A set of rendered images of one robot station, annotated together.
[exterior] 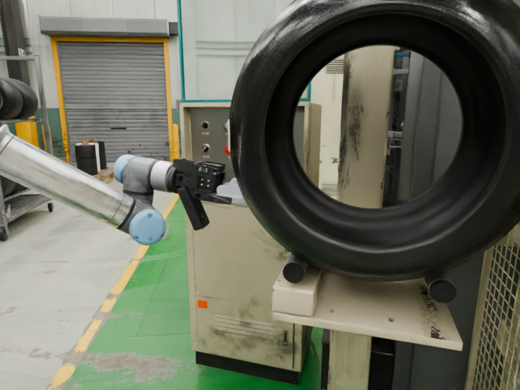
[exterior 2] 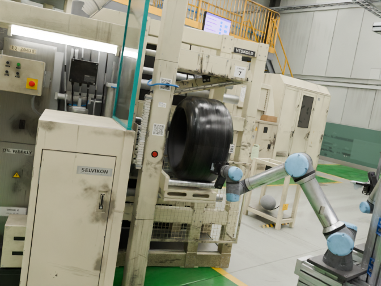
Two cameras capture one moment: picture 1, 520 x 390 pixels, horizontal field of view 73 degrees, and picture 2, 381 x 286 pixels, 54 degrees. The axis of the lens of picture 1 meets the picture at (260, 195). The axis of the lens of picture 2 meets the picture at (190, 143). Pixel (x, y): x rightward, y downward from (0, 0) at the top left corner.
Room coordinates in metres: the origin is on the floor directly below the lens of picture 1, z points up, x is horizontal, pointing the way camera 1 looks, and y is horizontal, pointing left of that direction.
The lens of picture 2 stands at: (2.30, 1.81, 1.45)
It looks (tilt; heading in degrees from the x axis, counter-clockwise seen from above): 7 degrees down; 234
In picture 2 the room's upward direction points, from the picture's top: 9 degrees clockwise
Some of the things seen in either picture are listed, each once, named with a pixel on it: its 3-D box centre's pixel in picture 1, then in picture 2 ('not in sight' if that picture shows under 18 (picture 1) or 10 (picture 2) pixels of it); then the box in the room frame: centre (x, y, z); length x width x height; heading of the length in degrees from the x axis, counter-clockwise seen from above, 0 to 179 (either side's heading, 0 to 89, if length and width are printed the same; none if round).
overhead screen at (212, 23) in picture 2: not in sight; (215, 32); (-1.61, -3.38, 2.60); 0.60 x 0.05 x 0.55; 5
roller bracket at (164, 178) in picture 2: not in sight; (159, 176); (0.97, -0.30, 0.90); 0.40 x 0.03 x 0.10; 74
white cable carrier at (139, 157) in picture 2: not in sight; (143, 131); (1.14, -0.30, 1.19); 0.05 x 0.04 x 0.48; 74
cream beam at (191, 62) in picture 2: not in sight; (205, 65); (0.60, -0.50, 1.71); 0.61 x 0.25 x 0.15; 164
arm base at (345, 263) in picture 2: not in sight; (339, 255); (0.48, 0.78, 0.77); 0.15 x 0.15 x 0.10
